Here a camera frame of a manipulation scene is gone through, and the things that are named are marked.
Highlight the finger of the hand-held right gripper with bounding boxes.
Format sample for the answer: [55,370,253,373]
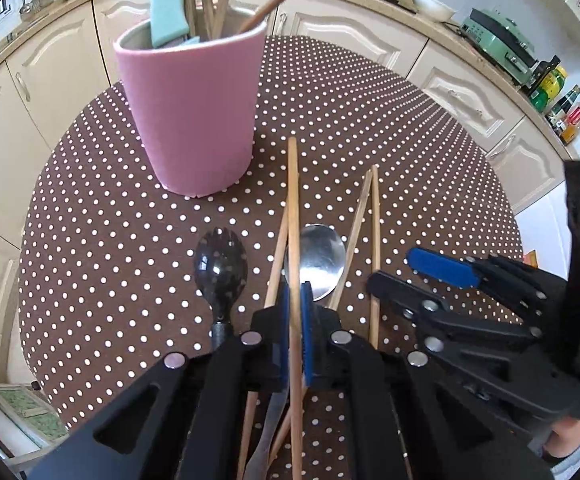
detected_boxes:
[366,270,541,357]
[406,247,566,333]

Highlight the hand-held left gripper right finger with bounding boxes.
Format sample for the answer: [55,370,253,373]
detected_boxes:
[300,280,556,480]

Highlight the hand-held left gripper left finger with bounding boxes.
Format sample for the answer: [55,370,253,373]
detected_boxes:
[27,280,291,480]

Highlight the metal spoon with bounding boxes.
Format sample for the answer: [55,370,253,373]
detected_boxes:
[244,223,347,480]

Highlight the black spork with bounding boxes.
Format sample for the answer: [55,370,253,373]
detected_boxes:
[193,227,248,351]

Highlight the pink utensil holder cup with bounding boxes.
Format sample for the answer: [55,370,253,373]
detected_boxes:
[113,19,267,198]

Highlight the light blue sheathed knife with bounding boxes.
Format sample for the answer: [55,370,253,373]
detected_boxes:
[149,0,202,50]

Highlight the person's leg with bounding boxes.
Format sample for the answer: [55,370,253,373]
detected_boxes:
[540,412,580,466]

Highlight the clear bottle with red label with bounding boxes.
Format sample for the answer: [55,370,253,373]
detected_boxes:
[560,101,580,143]

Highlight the brown polka-dot tablecloth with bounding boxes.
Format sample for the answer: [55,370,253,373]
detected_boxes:
[17,35,523,480]

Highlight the dark soy sauce bottle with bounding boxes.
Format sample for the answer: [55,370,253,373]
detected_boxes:
[545,85,580,126]

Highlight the grey shorts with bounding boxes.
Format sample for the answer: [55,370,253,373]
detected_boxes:
[550,440,580,480]

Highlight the green bottle with yellow cap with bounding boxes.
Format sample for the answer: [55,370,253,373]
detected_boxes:
[530,65,568,113]

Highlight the dark glass bottle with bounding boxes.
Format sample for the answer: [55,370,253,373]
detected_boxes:
[525,55,561,98]

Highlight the green electric cooker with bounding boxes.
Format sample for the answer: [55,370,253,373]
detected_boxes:
[459,7,538,86]

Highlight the white bowl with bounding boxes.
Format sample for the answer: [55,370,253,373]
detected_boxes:
[412,0,458,23]

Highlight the white frame with green panels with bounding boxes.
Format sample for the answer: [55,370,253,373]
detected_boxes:
[0,380,71,461]

